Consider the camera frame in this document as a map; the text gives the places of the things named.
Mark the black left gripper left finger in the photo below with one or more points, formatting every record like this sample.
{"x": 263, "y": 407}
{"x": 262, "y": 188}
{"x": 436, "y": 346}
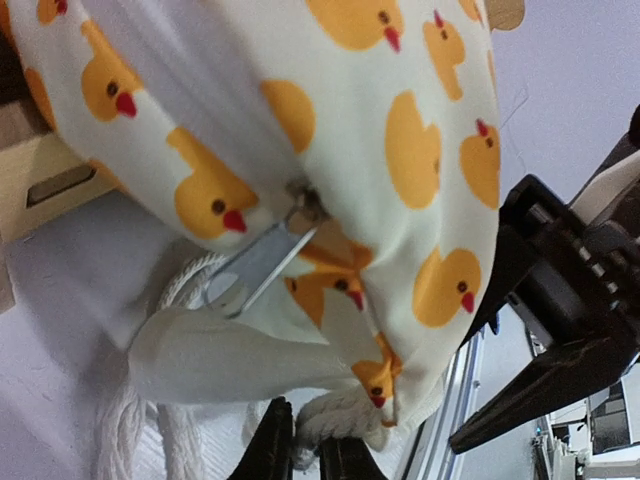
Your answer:
{"x": 268, "y": 454}

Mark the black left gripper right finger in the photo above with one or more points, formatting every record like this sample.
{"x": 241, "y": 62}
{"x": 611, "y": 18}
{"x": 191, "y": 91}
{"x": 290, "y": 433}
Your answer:
{"x": 347, "y": 459}

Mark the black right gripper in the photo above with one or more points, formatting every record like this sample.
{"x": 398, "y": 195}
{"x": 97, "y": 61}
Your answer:
{"x": 577, "y": 289}

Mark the wooden pet bed frame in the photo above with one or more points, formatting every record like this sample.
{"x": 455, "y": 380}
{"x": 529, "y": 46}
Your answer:
{"x": 41, "y": 179}

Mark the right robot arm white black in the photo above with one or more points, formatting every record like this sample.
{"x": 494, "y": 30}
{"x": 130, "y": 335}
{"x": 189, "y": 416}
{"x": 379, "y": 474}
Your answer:
{"x": 610, "y": 198}

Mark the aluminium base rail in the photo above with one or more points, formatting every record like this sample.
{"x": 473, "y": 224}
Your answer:
{"x": 429, "y": 455}

